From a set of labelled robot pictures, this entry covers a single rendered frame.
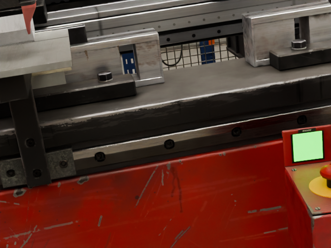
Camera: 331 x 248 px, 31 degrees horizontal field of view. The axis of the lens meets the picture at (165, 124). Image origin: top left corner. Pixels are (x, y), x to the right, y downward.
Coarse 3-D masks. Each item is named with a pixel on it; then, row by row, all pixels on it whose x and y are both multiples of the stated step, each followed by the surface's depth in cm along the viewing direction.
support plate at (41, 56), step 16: (48, 32) 106; (64, 32) 104; (0, 48) 97; (16, 48) 95; (32, 48) 94; (48, 48) 92; (64, 48) 91; (0, 64) 85; (16, 64) 84; (32, 64) 83; (48, 64) 82; (64, 64) 83
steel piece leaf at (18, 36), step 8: (0, 32) 98; (8, 32) 98; (16, 32) 99; (24, 32) 99; (32, 32) 99; (0, 40) 98; (8, 40) 99; (16, 40) 99; (24, 40) 99; (32, 40) 99
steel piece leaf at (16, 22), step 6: (0, 18) 108; (6, 18) 108; (12, 18) 108; (18, 18) 108; (0, 24) 108; (6, 24) 108; (12, 24) 108; (18, 24) 108; (24, 24) 108; (0, 30) 108; (6, 30) 108; (12, 30) 108
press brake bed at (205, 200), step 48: (96, 144) 102; (144, 144) 103; (192, 144) 104; (240, 144) 107; (0, 192) 101; (48, 192) 102; (96, 192) 104; (144, 192) 105; (192, 192) 107; (240, 192) 109; (0, 240) 103; (48, 240) 105; (96, 240) 107; (144, 240) 108; (192, 240) 110; (240, 240) 112; (288, 240) 114
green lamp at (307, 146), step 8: (296, 136) 91; (304, 136) 91; (312, 136) 91; (320, 136) 91; (296, 144) 92; (304, 144) 92; (312, 144) 92; (320, 144) 92; (296, 152) 92; (304, 152) 92; (312, 152) 92; (320, 152) 92; (296, 160) 93
